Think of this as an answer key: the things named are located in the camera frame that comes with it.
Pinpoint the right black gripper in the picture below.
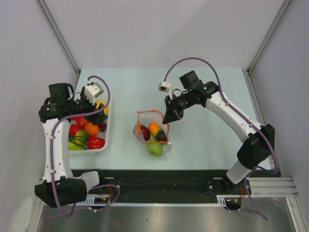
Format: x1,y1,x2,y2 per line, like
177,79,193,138
163,90,196,124

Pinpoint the green red mango toy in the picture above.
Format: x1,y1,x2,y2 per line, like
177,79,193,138
149,123,162,138

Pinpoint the red bell pepper toy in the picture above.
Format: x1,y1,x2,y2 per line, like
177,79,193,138
87,136,105,149

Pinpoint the dark mangosteen toy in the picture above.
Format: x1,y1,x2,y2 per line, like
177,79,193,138
156,130,168,142

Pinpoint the clear zip top bag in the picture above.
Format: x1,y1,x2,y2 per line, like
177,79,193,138
133,110,172,160

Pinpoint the dark red apple toy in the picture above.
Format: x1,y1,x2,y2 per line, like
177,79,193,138
140,124,151,142

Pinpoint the green apple toy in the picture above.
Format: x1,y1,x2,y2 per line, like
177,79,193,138
148,144,164,157

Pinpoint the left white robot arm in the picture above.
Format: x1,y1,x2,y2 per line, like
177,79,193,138
34,82,107,208

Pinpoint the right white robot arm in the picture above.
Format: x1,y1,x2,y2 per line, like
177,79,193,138
158,71,275,194

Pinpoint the white plastic food tray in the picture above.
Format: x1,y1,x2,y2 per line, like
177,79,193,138
69,100,112,154

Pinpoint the purple grapes toy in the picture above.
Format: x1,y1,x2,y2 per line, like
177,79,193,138
99,121,107,132

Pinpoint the orange fruit toy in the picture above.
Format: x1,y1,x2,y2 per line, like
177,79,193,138
84,122,100,136

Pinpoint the red tomato toy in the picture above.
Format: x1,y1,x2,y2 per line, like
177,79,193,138
69,124,83,136
71,116,88,127

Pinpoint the yellow lemon toy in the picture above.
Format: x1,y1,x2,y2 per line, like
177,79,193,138
96,101,109,115

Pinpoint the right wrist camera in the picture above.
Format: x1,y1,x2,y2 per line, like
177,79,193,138
158,81,173,99

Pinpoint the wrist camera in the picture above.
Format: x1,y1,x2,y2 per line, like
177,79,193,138
158,81,173,99
84,79,106,105

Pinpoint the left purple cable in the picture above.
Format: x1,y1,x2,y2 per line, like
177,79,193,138
50,75,121,218

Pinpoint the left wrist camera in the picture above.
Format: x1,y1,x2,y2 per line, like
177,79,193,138
84,79,106,105

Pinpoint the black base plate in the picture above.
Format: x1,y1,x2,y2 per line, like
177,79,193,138
72,169,252,204

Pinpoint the left aluminium frame post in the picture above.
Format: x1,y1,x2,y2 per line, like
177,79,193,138
35,0,81,76

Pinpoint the aluminium frame post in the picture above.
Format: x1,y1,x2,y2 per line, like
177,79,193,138
35,0,81,76
247,0,293,75

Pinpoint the white cable duct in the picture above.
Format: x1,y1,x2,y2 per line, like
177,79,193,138
84,195,227,206

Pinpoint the right aluminium frame post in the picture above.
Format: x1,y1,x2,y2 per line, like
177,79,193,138
247,0,293,75

